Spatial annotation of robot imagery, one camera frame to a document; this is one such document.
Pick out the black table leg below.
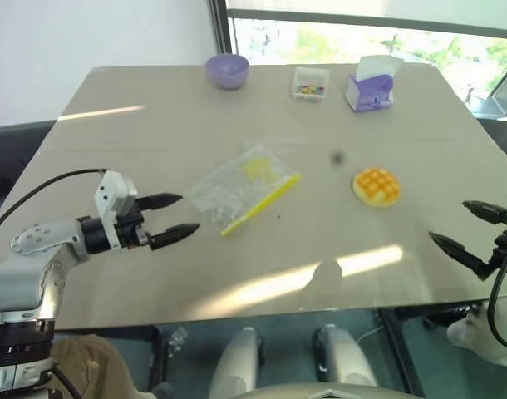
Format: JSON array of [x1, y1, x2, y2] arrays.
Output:
[[377, 306, 426, 399], [146, 325, 170, 392]]

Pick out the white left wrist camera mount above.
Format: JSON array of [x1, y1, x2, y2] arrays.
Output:
[[93, 170, 139, 251]]

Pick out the white rounded object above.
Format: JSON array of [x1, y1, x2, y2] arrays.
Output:
[[445, 298, 507, 367]]

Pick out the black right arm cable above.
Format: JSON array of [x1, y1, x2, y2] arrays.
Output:
[[487, 253, 507, 355]]

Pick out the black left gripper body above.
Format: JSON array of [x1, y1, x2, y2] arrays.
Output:
[[114, 198, 152, 253]]

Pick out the clear bag with yellow zipper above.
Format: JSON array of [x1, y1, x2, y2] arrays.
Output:
[[182, 144, 303, 239]]

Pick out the white tissue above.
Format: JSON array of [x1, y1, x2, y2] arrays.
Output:
[[357, 55, 406, 81]]

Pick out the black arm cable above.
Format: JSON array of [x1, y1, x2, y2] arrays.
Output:
[[0, 167, 110, 250], [487, 253, 507, 355]]

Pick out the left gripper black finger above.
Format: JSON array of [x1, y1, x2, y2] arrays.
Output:
[[147, 223, 202, 252], [135, 192, 185, 212]]

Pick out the tan fabric bundle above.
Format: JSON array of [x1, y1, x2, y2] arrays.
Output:
[[50, 333, 139, 399]]

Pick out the clear box of colourful bits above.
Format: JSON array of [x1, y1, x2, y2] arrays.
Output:
[[293, 66, 331, 102]]

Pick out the purple bowl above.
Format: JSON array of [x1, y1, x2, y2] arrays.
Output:
[[204, 52, 251, 91]]

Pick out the dark window frame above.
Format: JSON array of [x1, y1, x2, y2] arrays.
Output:
[[206, 0, 507, 67]]

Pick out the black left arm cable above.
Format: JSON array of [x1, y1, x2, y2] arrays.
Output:
[[0, 167, 110, 250]]

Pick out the yellow waffle toy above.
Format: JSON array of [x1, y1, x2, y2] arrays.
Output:
[[352, 166, 402, 210]]

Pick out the silver rounded robot leg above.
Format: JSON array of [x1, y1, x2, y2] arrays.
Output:
[[311, 323, 380, 388], [207, 326, 266, 399]]

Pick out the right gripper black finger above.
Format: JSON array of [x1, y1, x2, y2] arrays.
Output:
[[462, 200, 507, 226], [428, 231, 494, 284]]

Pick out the purple tissue box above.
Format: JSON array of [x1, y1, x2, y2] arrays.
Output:
[[344, 73, 396, 114]]

